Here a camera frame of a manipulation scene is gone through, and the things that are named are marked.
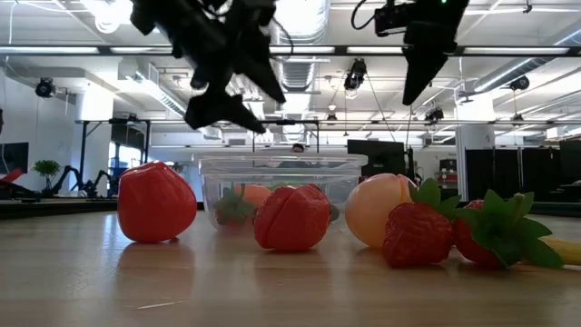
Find dark wall monitor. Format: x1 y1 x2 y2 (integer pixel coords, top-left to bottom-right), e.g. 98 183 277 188
0 142 30 175

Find small strawberry with leaves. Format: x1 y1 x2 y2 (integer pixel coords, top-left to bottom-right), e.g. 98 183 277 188
212 183 256 227

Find black partition wall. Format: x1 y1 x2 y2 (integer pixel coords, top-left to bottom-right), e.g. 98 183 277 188
465 145 560 203

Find background black frame rig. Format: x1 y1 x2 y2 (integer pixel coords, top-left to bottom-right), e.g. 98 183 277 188
74 117 321 200

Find black background monitor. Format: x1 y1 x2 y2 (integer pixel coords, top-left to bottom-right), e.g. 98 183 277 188
347 139 406 178

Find orange peeled tangerine toy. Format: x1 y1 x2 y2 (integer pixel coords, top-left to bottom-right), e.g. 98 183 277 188
235 183 273 210

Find yellow banana toy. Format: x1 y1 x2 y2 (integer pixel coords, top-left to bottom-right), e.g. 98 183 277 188
541 237 581 267

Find black ceiling-mounted camera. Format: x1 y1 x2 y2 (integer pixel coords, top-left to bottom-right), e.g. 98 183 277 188
34 76 58 99
508 74 531 92
343 57 368 92

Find pale orange plastic peach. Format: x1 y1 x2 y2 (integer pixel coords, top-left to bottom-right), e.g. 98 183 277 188
344 172 419 250

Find glossy red plastic fruit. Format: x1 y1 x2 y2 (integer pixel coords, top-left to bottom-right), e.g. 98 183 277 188
116 160 200 244

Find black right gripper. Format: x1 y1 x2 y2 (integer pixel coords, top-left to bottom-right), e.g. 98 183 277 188
401 0 471 107

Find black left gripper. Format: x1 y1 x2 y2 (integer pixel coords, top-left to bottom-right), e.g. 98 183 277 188
130 0 288 135

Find background potted plant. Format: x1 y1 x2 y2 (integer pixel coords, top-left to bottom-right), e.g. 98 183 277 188
30 159 63 192

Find large strawberry with leaves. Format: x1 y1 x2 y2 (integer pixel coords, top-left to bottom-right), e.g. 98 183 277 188
452 188 565 270
382 178 462 269

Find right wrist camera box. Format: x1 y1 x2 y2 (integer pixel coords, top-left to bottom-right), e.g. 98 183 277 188
374 3 410 38

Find clear plastic tupperware container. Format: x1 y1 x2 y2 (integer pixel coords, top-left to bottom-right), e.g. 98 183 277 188
193 152 369 233

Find silver ceiling duct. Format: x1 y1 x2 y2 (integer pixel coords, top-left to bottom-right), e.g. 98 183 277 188
267 0 329 90

